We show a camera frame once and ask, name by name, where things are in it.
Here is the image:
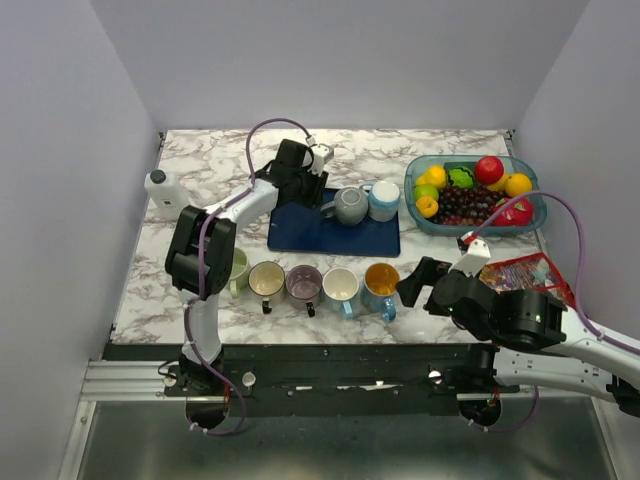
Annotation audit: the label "blue mug tan rim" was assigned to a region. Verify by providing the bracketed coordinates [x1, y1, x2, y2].
[361, 263, 400, 323]

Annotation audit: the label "grey-blue round mug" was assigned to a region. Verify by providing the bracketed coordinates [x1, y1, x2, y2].
[320, 187, 369, 226]

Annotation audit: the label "blue white mug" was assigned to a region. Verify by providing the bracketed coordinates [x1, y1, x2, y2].
[360, 180, 400, 222]

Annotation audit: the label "light blue faceted mug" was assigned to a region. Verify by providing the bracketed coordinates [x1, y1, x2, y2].
[322, 267, 360, 320]

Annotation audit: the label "cream textured mug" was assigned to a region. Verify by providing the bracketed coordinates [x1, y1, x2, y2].
[249, 261, 286, 315]

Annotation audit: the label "lilac mug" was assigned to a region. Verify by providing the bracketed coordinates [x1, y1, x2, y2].
[285, 265, 323, 318]

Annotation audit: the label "light green mug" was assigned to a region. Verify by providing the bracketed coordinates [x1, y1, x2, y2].
[228, 248, 251, 299]

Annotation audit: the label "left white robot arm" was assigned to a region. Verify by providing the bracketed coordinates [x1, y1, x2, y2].
[165, 137, 333, 395]

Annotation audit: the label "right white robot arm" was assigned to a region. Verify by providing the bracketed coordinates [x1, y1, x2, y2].
[396, 252, 639, 416]

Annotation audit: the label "dark blue tray mat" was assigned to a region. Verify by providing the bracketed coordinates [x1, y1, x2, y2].
[267, 188, 401, 257]

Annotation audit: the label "yellow toy pepper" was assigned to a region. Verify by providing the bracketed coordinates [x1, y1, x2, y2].
[416, 195, 439, 219]

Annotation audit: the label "purple toy grapes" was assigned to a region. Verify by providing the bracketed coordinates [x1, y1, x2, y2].
[429, 186, 507, 226]

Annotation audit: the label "green toy lime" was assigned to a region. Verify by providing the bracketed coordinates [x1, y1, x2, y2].
[413, 184, 439, 201]

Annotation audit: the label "teal plastic fruit basket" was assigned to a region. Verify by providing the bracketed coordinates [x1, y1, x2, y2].
[403, 154, 549, 238]

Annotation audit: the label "red snack bag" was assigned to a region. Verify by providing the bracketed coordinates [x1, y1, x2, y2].
[479, 252, 575, 307]

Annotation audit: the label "yellow toy lemon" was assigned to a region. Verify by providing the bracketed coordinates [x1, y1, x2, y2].
[415, 165, 447, 190]

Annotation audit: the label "green toy watermelon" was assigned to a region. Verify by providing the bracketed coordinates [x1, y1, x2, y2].
[447, 166, 476, 189]

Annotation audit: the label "red toy dragon fruit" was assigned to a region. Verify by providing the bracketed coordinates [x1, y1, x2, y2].
[492, 198, 535, 227]

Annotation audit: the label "yellow toy banana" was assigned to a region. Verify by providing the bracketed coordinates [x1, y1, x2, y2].
[487, 174, 509, 192]

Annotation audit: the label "red toy apple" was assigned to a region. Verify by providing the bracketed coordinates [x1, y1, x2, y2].
[474, 156, 504, 185]

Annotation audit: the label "orange toy orange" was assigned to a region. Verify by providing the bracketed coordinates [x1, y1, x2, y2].
[504, 173, 533, 198]

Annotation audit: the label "white bottle black cap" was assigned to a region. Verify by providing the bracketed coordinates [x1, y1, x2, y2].
[144, 169, 189, 221]

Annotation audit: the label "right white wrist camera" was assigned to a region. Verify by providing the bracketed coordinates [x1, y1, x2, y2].
[450, 231, 491, 277]

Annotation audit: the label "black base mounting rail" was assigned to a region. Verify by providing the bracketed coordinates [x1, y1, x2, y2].
[103, 343, 519, 424]

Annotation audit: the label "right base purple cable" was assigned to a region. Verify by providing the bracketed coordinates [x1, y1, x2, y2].
[467, 384, 544, 435]

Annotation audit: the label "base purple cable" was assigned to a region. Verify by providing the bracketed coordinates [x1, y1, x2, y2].
[467, 384, 544, 435]
[187, 379, 250, 438]

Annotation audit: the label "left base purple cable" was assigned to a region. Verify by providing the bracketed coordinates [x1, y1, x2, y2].
[187, 379, 250, 438]

